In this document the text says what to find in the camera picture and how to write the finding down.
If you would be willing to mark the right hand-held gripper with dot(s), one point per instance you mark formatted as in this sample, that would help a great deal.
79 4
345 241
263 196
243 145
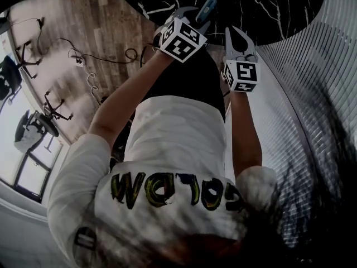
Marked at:
242 74

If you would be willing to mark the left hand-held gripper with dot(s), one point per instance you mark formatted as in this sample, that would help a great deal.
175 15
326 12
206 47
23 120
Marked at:
181 42

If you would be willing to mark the dark teal oblong object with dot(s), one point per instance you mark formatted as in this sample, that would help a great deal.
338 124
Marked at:
206 10

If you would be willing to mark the person's left forearm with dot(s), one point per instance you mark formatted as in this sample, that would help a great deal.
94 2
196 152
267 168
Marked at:
125 105

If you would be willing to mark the person's right forearm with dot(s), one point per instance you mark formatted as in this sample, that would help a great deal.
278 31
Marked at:
245 138

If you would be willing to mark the black marble round table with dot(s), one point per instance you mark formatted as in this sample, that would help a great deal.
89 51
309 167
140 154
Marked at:
251 7

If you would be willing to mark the black trousers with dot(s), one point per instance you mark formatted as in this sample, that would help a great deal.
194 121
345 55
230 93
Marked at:
189 80

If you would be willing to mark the white power strip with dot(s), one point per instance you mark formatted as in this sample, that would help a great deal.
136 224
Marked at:
79 61

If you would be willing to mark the white printed T-shirt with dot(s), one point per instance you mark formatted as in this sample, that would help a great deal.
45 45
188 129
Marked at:
167 149

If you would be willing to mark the black office chair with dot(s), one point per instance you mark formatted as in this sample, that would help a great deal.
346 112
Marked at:
11 74
42 121

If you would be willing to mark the black framed window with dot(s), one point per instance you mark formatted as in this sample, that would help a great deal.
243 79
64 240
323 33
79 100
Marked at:
36 172

